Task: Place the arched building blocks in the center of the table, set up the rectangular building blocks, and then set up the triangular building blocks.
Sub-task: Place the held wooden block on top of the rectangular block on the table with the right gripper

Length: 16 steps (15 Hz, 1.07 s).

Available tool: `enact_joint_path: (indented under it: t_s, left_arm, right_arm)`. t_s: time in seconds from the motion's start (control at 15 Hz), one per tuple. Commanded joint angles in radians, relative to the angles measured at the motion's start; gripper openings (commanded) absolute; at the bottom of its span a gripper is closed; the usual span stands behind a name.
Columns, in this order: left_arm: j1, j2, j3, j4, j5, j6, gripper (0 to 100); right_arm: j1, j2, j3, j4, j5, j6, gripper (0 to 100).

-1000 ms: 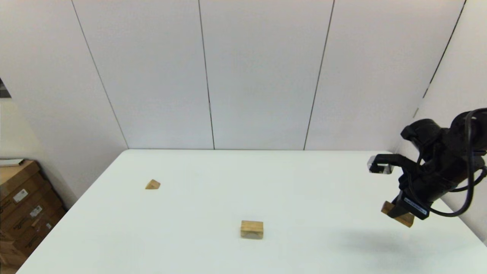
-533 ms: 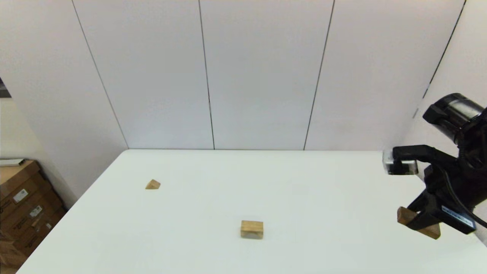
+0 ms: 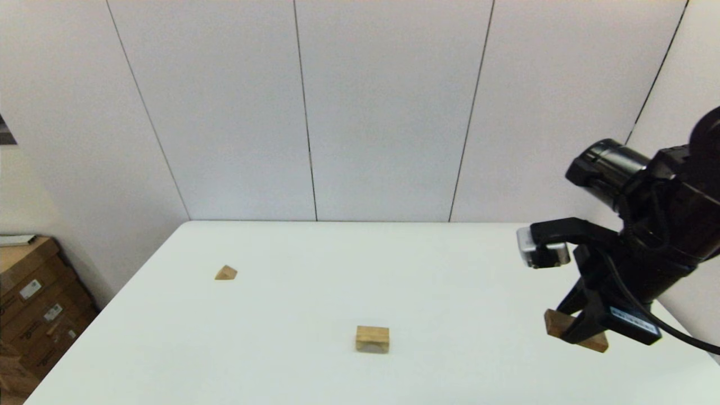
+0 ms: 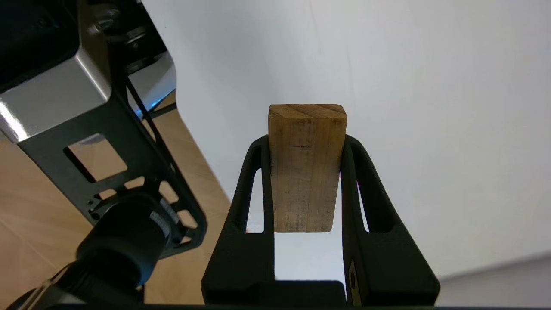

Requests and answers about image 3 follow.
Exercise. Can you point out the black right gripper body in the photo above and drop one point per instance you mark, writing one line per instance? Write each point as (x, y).
(607, 287)

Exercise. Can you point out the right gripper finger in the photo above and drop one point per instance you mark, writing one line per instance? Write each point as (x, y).
(588, 329)
(572, 301)

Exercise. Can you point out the rectangular wooden building block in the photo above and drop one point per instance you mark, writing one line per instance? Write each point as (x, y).
(554, 323)

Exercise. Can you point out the arched wooden building block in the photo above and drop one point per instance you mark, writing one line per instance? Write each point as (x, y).
(372, 336)

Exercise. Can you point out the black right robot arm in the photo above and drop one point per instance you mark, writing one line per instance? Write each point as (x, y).
(675, 214)

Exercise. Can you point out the triangular wooden building block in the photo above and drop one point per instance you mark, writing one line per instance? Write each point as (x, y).
(225, 273)

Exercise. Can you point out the brown cardboard box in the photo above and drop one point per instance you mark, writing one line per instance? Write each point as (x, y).
(59, 344)
(14, 382)
(17, 264)
(34, 325)

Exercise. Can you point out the flat white board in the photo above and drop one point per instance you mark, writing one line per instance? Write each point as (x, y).
(14, 241)

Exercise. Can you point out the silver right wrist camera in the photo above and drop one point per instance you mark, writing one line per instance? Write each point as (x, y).
(529, 247)

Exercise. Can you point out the black right camera bracket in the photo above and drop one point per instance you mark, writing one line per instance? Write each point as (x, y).
(568, 229)

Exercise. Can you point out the dark wall panel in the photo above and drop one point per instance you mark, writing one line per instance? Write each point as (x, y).
(4, 134)

